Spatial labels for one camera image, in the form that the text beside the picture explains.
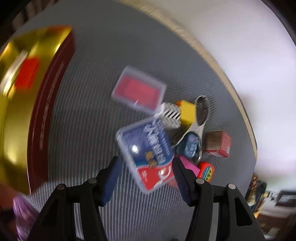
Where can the pink rectangular block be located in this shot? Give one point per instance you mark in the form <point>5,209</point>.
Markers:
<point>189,165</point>

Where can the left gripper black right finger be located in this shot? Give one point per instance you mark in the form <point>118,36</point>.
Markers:
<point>235,219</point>

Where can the clear case with red cards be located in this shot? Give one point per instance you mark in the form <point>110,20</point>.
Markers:
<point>139,90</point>

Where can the red tape measure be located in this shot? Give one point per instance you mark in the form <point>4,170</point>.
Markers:
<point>206,171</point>

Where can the yellow wooden cube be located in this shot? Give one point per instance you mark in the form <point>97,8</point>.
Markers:
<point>188,112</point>

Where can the blue patterned small tin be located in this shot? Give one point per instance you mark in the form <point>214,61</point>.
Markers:
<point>190,146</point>

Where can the cluttered side shelf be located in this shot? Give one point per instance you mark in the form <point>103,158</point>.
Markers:
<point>275,211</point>

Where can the black white zigzag cube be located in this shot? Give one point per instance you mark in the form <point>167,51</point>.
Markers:
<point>170,115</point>

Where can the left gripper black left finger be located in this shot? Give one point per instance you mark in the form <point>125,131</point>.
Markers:
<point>56,220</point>

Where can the grey honeycomb table mat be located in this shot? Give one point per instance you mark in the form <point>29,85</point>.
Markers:
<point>110,36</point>

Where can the red cardboard box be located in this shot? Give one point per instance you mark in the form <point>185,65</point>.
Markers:
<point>217,143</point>

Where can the silver metal clip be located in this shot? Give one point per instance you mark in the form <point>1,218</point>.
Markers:
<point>202,114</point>

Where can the blue red clear card box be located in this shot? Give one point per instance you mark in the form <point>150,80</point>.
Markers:
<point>148,154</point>

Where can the gold red toffee tin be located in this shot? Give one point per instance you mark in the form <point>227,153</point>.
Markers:
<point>26,114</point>

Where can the small red block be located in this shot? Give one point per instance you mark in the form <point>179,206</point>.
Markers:
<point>27,73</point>

